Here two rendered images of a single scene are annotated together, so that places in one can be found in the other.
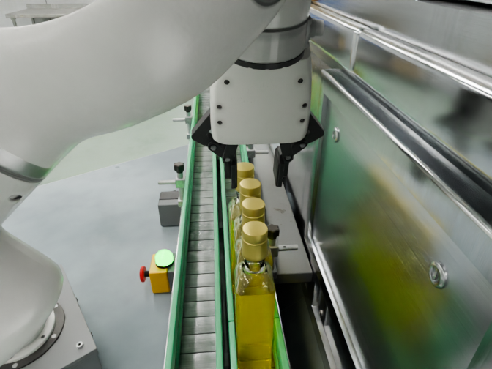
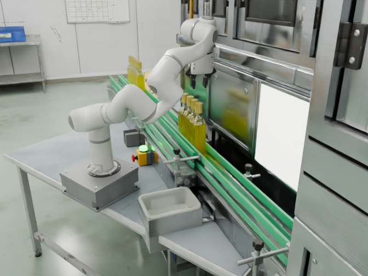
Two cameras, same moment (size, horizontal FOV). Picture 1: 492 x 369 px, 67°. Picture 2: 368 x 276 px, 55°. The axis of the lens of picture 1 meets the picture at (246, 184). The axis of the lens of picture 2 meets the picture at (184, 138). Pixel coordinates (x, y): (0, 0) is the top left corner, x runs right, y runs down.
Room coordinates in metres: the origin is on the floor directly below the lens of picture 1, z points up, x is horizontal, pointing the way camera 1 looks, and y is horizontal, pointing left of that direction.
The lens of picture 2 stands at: (-1.05, 0.47, 1.61)
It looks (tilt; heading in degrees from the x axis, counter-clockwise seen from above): 22 degrees down; 344
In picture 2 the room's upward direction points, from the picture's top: straight up
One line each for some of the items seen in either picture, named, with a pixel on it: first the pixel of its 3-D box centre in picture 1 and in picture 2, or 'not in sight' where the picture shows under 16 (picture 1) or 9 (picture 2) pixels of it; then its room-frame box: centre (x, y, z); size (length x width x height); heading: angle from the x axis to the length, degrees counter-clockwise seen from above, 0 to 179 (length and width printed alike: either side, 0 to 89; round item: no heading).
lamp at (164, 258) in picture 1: (164, 258); (143, 148); (0.68, 0.20, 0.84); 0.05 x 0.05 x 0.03
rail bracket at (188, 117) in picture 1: (182, 122); not in sight; (1.31, 0.24, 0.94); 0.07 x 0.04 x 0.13; 95
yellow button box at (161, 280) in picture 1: (165, 273); (143, 156); (0.68, 0.20, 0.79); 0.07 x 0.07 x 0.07; 5
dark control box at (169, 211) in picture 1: (173, 208); (131, 138); (0.96, 0.23, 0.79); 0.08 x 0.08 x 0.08; 5
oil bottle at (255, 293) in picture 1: (253, 316); (197, 139); (0.39, -0.01, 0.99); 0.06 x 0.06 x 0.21; 4
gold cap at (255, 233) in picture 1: (255, 241); (198, 107); (0.39, -0.01, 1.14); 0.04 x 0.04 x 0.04
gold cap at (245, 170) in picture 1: (244, 177); (184, 97); (0.56, 0.00, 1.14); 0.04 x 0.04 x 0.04
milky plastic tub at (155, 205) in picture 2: not in sight; (169, 209); (0.14, 0.19, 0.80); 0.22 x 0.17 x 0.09; 95
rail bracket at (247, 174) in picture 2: not in sight; (252, 179); (0.04, -0.12, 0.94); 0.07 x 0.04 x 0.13; 95
